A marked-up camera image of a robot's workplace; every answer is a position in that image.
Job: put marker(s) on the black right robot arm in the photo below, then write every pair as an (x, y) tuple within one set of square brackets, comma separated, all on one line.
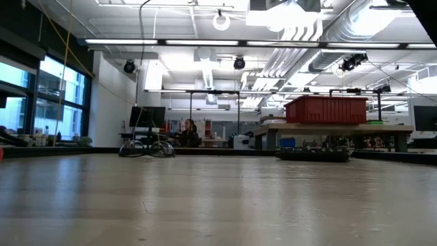
[(426, 13)]

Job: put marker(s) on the white box machine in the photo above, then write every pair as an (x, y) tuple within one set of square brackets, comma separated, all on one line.
[(241, 141)]

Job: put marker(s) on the black metal gantry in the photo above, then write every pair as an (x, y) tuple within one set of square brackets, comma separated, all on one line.
[(213, 92)]

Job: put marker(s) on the person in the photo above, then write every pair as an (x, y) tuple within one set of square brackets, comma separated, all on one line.
[(189, 136)]

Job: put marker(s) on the black round ceiling fixture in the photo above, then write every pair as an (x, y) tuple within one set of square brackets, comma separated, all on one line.
[(129, 67), (239, 63)]

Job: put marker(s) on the black monitor on stand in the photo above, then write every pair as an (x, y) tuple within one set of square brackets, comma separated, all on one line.
[(148, 117)]

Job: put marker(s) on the blue bin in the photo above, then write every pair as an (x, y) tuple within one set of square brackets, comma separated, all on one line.
[(287, 143)]

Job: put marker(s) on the clear safety glasses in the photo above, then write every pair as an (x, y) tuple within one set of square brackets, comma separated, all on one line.
[(131, 148)]

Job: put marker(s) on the open black bit case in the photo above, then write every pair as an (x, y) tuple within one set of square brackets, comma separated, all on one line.
[(314, 156)]

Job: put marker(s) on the red plastic bin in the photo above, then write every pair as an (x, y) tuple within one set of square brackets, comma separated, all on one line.
[(324, 111)]

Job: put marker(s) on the wooden top work table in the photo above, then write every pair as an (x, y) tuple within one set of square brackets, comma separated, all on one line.
[(341, 129)]

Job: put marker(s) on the green flat object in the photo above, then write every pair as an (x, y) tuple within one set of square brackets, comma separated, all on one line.
[(375, 122)]

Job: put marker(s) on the black pole device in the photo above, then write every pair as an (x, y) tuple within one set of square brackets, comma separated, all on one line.
[(379, 102)]

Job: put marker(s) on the black ceiling camera rig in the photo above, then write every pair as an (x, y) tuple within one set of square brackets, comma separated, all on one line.
[(351, 62)]

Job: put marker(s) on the black aluminium frame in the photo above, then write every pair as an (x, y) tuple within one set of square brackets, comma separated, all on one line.
[(68, 151)]

